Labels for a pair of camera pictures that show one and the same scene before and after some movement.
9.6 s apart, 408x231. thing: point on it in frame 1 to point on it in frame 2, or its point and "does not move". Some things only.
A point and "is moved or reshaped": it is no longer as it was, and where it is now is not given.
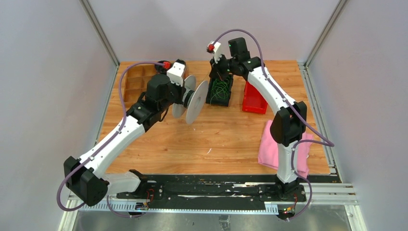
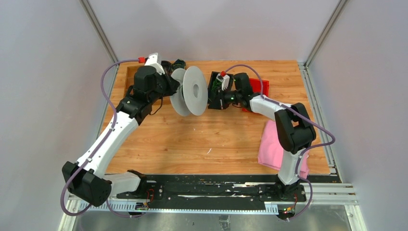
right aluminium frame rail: (339, 193) does not move
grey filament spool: (194, 99) is moved or reshaped
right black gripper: (216, 72) to (221, 104)
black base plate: (209, 192) does not move
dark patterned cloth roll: (181, 61) does not move
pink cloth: (268, 152) does not move
